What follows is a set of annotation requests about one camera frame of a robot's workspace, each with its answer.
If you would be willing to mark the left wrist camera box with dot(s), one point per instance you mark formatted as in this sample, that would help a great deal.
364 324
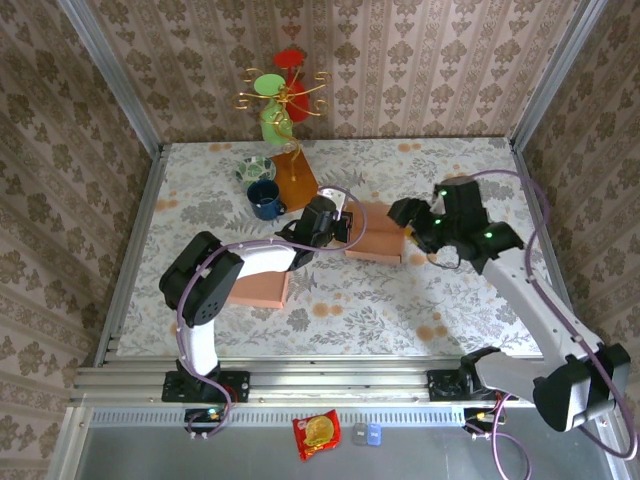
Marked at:
339 197

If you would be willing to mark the red plastic cup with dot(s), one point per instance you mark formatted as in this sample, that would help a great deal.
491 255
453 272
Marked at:
299 100

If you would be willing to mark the grey metal shelf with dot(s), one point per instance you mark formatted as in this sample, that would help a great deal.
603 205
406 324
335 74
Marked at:
150 455

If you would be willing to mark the green plastic cup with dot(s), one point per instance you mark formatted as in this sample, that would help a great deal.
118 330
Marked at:
272 132

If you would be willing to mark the blue small plastic case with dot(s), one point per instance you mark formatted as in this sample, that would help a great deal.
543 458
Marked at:
375 436

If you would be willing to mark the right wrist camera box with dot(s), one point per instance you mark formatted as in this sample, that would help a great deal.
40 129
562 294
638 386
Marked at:
438 202

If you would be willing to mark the red snack packet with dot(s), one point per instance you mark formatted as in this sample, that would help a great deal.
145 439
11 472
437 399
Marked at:
317 435

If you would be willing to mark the dark blue enamel mug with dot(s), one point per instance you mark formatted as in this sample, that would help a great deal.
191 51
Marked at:
262 197

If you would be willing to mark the aluminium table side rail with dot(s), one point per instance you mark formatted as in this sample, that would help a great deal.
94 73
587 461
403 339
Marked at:
550 250
132 250

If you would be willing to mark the brown cardboard mailer box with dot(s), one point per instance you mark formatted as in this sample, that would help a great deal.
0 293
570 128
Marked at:
265 292
380 245

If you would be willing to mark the small black controller board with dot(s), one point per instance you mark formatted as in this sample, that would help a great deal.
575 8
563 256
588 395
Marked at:
480 416
205 415

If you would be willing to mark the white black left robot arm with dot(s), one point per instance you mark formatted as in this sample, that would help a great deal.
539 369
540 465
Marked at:
200 345

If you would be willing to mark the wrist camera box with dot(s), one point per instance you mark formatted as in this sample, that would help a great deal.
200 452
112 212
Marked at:
438 202
339 197

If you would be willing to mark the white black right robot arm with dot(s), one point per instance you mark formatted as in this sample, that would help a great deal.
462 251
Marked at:
530 300

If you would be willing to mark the clear small plastic case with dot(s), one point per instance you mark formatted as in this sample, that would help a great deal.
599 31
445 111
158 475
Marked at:
360 436

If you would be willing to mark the aluminium frame post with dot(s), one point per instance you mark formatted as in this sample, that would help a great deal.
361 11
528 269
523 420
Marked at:
111 75
557 75

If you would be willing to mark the floral print table cover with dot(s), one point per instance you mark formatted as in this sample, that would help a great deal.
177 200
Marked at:
380 310

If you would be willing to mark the green leaf print bowl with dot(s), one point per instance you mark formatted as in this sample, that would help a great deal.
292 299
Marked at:
255 169

